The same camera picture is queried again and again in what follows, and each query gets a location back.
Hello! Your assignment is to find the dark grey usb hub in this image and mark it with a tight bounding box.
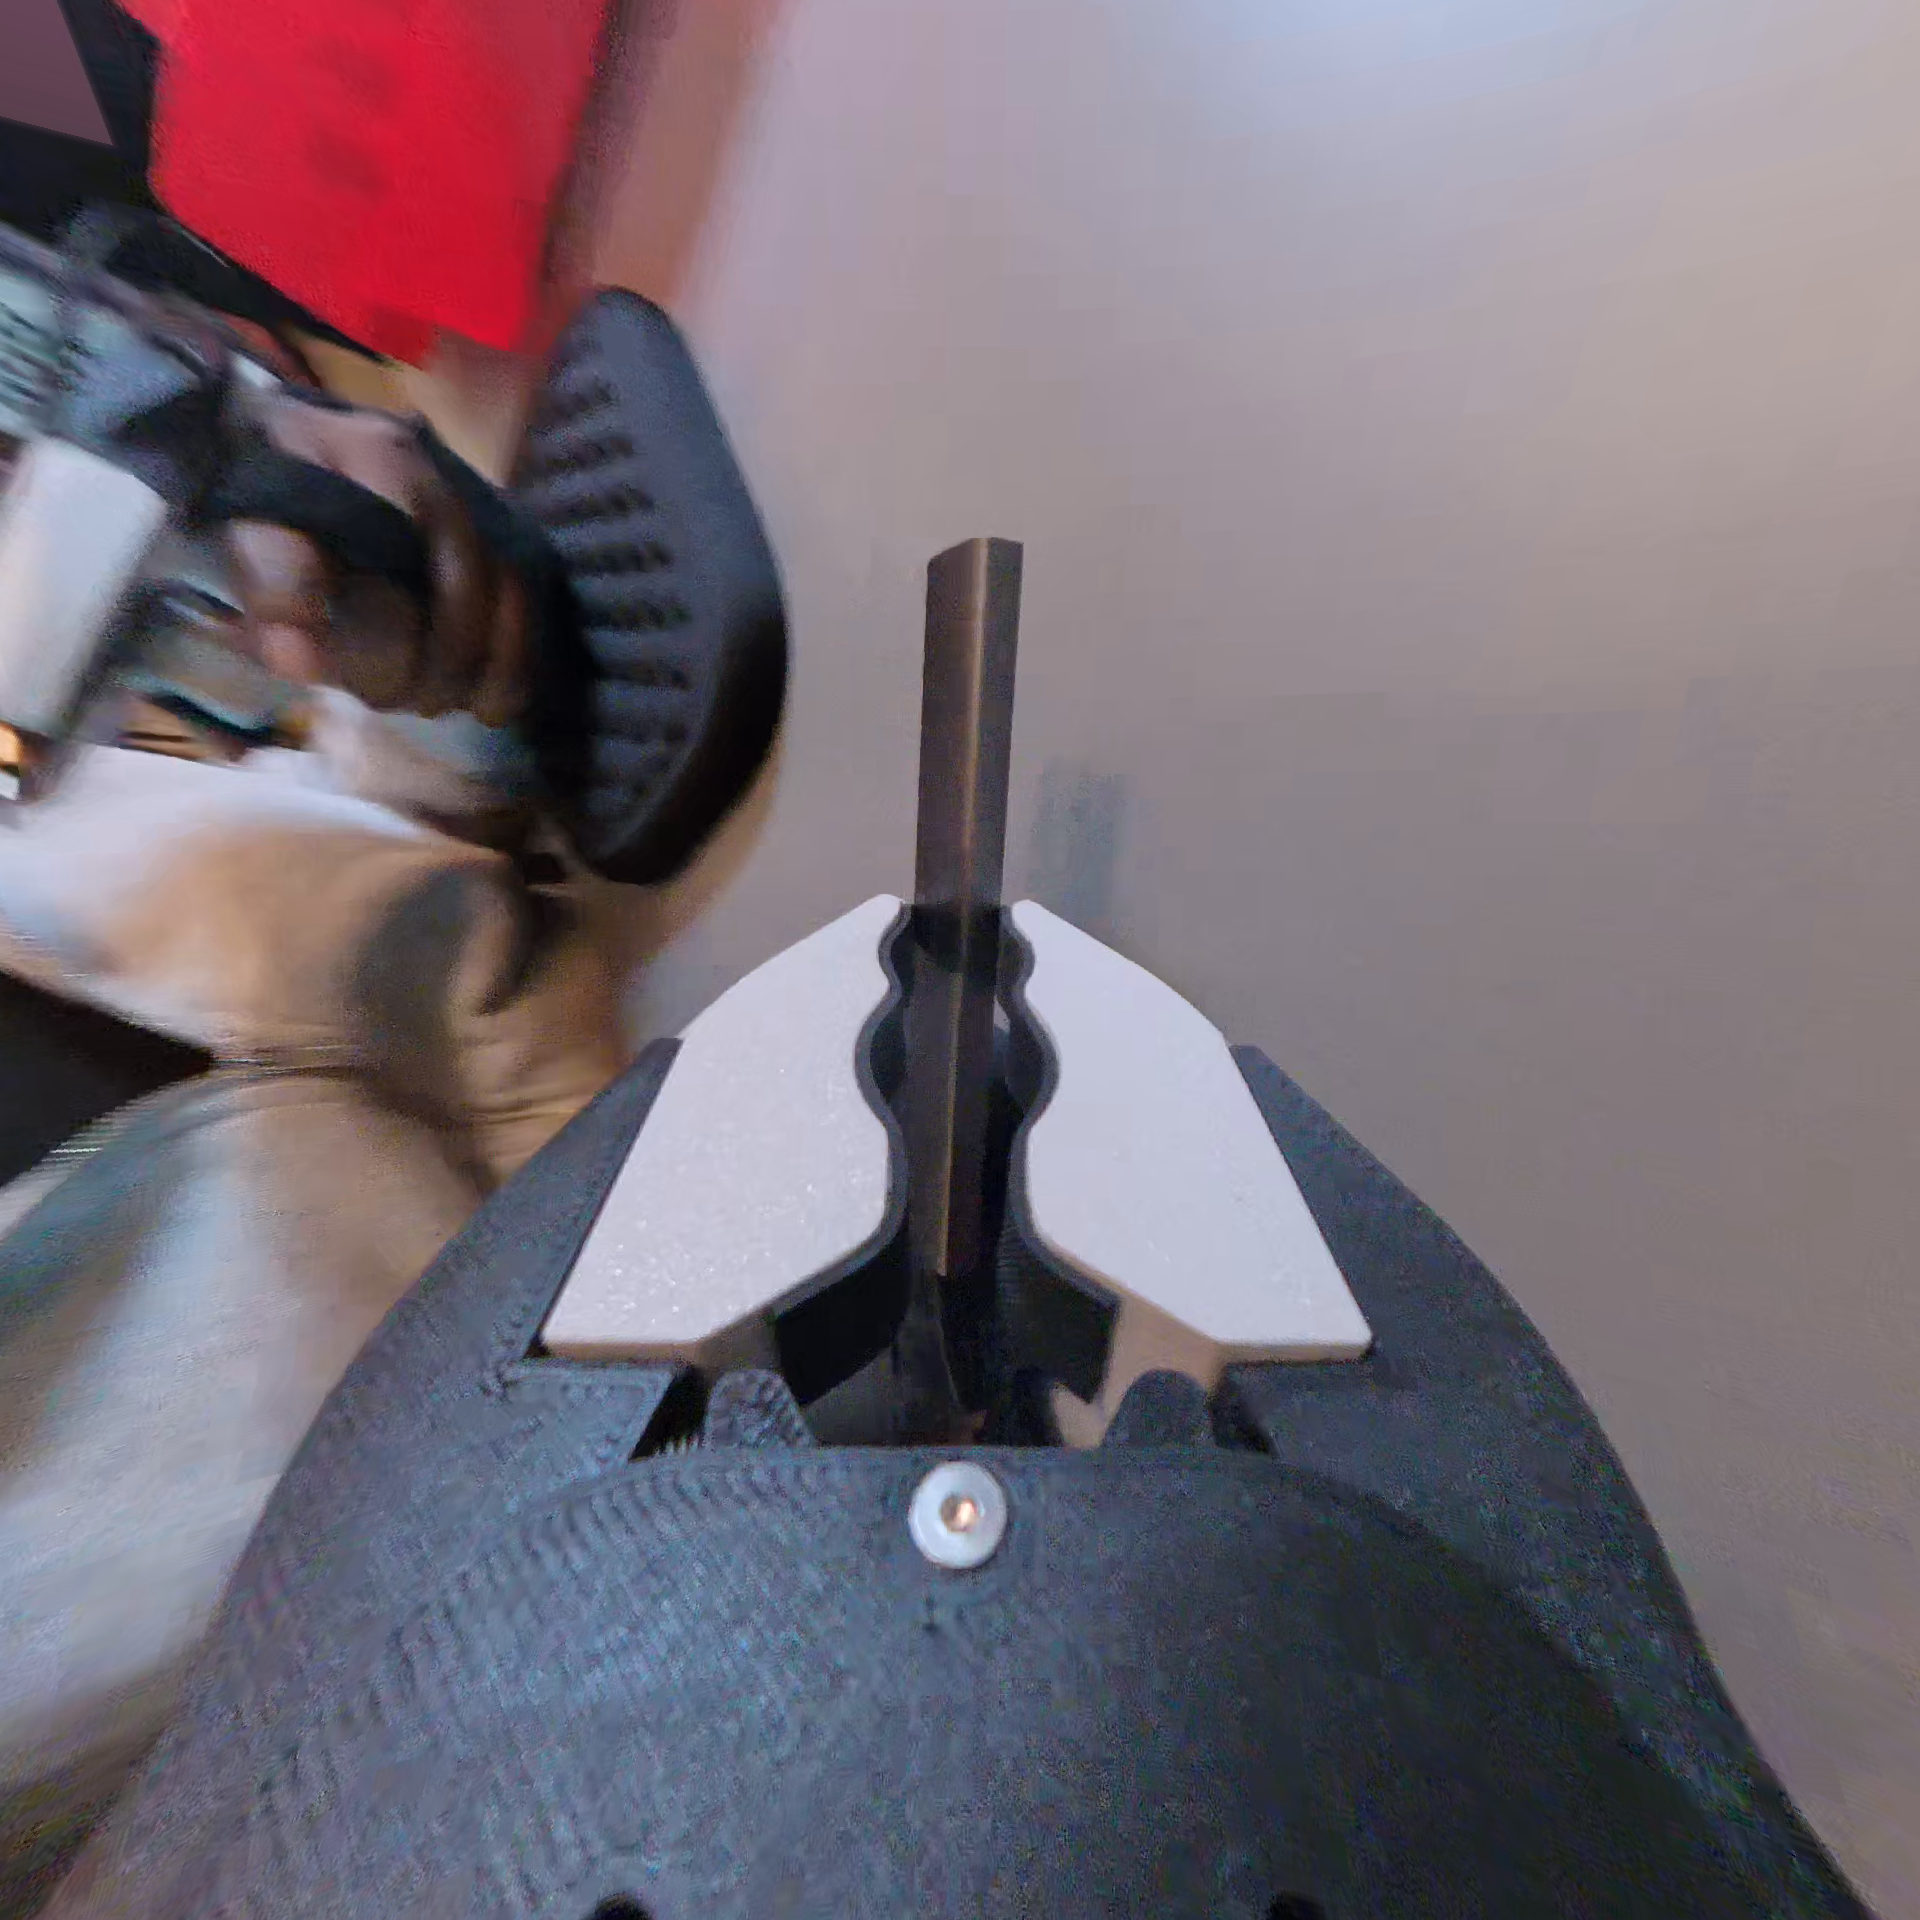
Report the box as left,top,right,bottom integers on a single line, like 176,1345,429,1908
896,536,1028,1442

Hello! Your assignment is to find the person's left hand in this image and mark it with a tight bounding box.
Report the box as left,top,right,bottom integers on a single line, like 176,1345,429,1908
224,404,564,721

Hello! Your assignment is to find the black textured pad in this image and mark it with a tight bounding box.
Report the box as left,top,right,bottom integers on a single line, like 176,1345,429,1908
510,287,792,886

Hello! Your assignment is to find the grey fleece jacket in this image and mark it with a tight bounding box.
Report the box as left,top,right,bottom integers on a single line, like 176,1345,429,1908
0,1072,505,1906

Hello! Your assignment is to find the red plastic bin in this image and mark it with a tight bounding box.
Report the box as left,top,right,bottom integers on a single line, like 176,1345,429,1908
141,0,617,361

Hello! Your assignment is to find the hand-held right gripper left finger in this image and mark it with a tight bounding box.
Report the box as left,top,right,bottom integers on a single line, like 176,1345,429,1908
536,893,916,1412

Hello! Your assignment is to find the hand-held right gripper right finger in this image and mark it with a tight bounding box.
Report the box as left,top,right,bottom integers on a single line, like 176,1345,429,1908
990,895,1376,1412

